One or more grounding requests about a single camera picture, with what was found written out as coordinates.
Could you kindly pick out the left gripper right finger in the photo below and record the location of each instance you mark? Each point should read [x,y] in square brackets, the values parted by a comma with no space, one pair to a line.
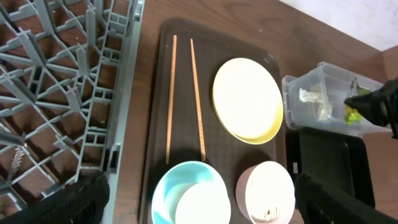
[320,203]

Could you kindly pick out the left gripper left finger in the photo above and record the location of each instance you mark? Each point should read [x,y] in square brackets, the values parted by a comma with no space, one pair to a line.
[82,203]

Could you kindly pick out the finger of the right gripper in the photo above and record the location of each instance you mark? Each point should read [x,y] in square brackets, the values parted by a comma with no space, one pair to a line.
[379,106]

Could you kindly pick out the green snack wrapper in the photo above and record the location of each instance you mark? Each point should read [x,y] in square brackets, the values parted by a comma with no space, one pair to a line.
[352,115]

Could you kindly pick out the pale pink bowl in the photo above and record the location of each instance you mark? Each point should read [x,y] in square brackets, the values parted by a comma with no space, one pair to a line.
[265,193]

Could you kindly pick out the light blue bowl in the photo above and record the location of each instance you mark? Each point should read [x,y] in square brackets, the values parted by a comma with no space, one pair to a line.
[191,192]

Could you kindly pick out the black waste tray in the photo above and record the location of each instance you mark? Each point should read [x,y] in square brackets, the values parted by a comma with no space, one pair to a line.
[335,159]

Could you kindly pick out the clear plastic waste bin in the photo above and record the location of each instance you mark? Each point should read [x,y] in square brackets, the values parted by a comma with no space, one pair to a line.
[334,84]

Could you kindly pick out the yellow round plate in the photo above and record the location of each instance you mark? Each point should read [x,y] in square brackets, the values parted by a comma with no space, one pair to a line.
[247,101]

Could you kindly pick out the grey plastic dish rack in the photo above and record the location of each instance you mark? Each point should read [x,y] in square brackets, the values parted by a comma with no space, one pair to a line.
[67,69]

